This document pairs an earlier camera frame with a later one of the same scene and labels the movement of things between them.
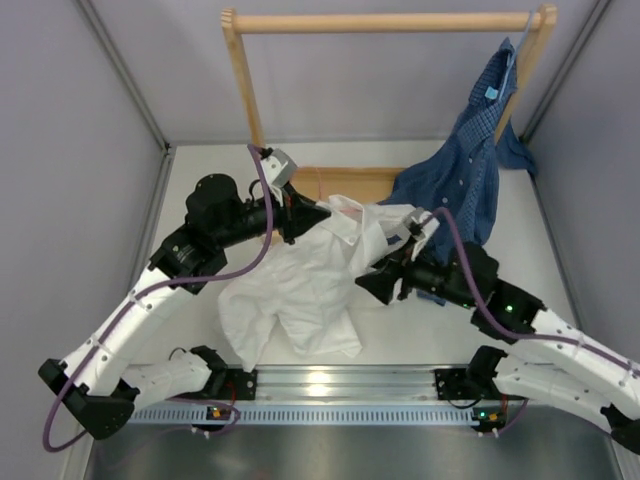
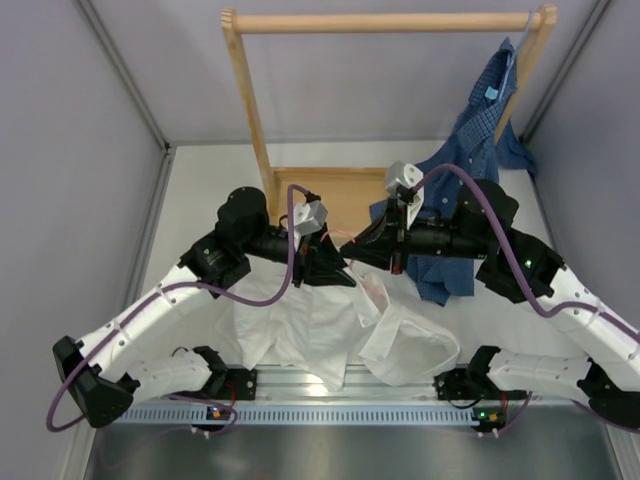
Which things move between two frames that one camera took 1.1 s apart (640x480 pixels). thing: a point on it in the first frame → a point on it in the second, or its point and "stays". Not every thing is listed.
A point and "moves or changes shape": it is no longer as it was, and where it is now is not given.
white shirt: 302,291 moves or changes shape
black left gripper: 297,214 → 319,263
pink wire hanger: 344,210 → 341,231
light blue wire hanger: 515,55 stays
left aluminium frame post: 148,232 stays
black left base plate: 240,384 stays
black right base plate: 455,384 stays
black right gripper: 382,282 → 376,247
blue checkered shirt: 457,188 stays
